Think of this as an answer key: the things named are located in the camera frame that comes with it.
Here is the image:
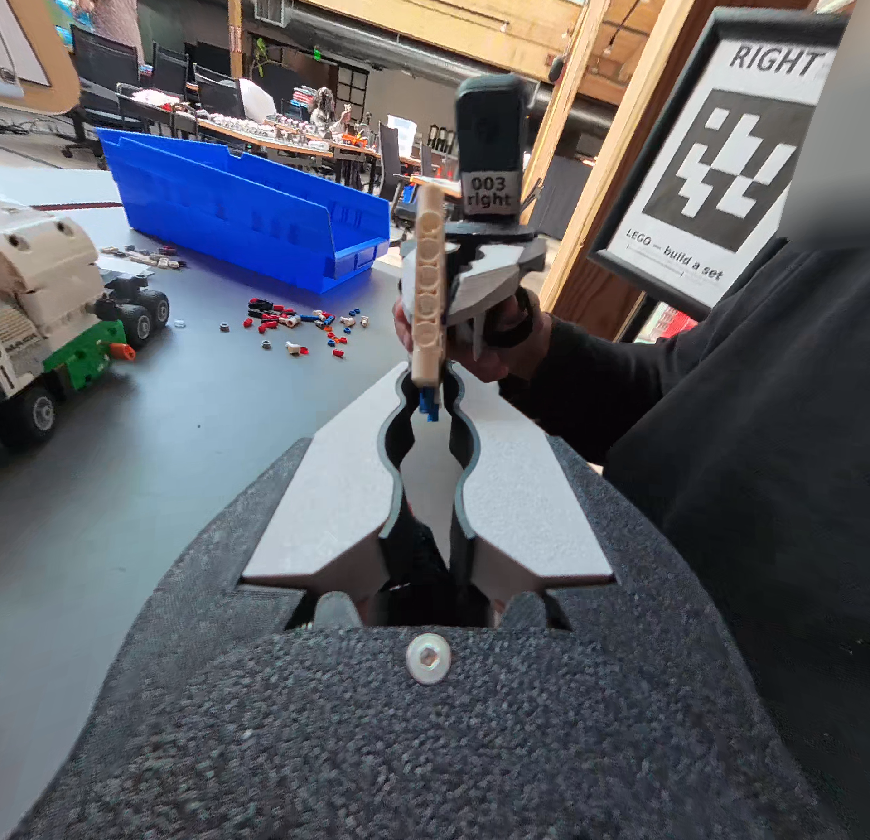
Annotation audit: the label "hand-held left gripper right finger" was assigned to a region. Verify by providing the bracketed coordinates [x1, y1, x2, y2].
[447, 363, 616, 628]

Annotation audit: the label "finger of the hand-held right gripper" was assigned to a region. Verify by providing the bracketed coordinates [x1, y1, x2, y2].
[398, 249, 420, 326]
[443, 243, 520, 327]

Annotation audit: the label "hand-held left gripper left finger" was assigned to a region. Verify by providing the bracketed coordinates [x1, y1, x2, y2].
[241, 362, 417, 628]

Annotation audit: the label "long white lego beam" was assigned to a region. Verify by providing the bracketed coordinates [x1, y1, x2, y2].
[410, 184, 450, 387]

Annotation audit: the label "person's right forearm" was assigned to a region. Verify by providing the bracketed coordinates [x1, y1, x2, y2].
[499, 313, 708, 463]

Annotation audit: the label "scattered small lego pins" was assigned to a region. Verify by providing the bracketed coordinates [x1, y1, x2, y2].
[219, 298, 371, 360]

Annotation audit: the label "pile of dark lego pieces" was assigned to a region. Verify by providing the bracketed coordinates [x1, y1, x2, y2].
[101, 244, 188, 271]

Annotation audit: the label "white green lego truck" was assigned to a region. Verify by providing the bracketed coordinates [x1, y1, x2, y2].
[0, 201, 172, 448]

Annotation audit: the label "person's right hand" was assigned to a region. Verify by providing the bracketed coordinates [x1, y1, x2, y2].
[392, 288, 553, 383]

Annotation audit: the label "blue plastic bin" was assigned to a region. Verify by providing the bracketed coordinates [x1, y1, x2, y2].
[95, 126, 392, 294]

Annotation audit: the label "blue red storage box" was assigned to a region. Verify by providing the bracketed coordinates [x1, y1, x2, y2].
[642, 306, 701, 341]

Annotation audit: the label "background workbench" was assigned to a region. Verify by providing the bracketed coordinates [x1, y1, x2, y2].
[116, 82, 463, 195]

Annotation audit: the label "person's black clothing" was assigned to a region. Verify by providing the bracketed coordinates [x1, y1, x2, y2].
[601, 238, 870, 840]

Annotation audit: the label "black framed marker sign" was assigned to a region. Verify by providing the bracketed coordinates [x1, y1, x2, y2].
[588, 7, 851, 319]

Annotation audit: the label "black office chair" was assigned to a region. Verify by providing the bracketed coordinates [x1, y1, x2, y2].
[150, 41, 191, 103]
[192, 64, 247, 122]
[61, 24, 144, 169]

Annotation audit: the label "wooden post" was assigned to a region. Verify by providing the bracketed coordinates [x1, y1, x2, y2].
[537, 0, 833, 341]

